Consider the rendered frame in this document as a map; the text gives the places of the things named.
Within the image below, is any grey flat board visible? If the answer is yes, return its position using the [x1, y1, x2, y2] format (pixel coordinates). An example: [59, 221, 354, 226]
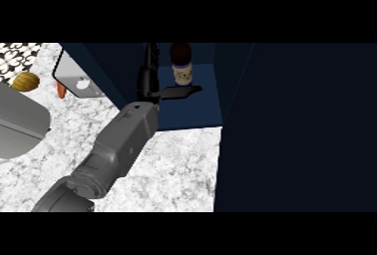
[51, 49, 107, 100]

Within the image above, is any dark wine bottle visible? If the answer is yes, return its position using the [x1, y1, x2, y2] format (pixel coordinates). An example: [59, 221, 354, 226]
[168, 42, 193, 87]

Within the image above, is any dark blue cabinet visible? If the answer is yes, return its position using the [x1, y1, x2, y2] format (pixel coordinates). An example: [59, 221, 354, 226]
[59, 42, 255, 131]

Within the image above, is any small white object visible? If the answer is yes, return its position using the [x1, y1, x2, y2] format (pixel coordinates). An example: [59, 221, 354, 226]
[75, 77, 93, 90]

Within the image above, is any dark blue cabinet door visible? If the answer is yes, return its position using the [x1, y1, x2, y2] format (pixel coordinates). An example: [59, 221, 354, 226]
[211, 42, 377, 213]

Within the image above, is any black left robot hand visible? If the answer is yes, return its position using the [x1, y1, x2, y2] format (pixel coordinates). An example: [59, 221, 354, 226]
[135, 42, 203, 108]

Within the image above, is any orange carrot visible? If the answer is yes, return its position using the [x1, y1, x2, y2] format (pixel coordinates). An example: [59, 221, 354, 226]
[54, 81, 67, 100]

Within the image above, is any yellow round fruit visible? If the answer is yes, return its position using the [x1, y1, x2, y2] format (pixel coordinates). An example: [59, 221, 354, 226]
[10, 71, 41, 93]

